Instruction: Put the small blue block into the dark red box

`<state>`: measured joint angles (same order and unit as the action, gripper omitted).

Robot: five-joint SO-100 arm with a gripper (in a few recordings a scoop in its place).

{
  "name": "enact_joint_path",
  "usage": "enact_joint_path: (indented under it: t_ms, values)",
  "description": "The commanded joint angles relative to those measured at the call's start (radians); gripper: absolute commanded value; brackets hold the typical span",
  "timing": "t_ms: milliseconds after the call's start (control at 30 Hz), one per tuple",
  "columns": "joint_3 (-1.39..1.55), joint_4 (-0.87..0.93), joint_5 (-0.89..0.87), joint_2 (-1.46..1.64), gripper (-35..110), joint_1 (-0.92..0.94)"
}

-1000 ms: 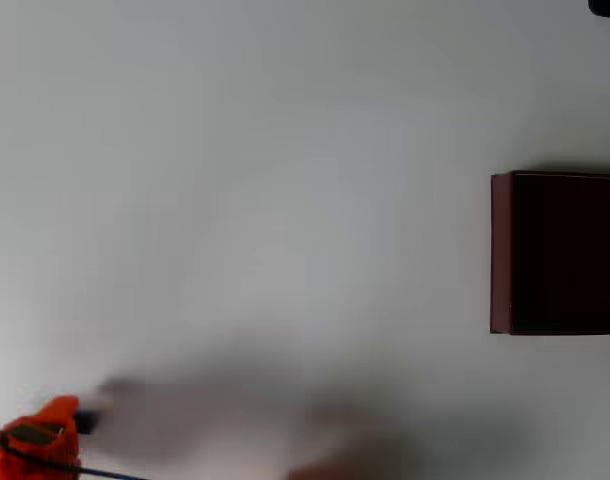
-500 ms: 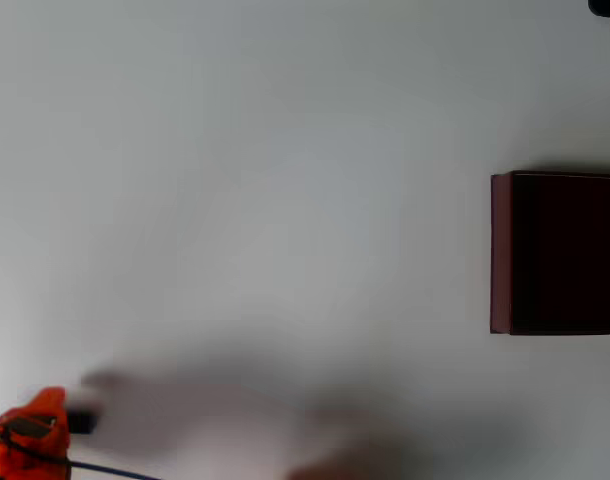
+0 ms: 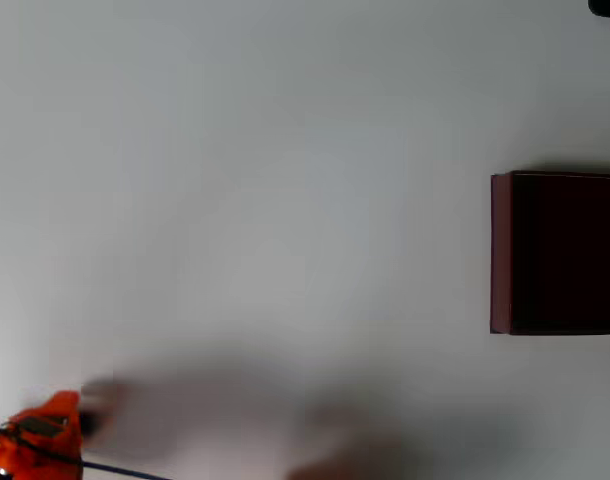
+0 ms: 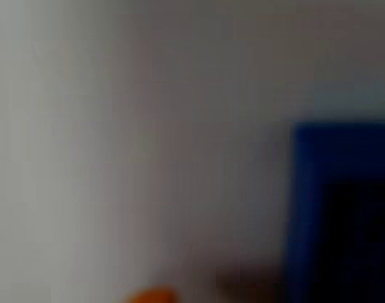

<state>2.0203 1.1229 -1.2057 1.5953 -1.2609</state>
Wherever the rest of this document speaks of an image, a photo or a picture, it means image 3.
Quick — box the dark red box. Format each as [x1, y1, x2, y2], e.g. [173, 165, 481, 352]
[489, 170, 610, 337]

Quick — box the black cable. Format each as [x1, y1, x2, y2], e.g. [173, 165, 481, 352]
[81, 460, 174, 480]

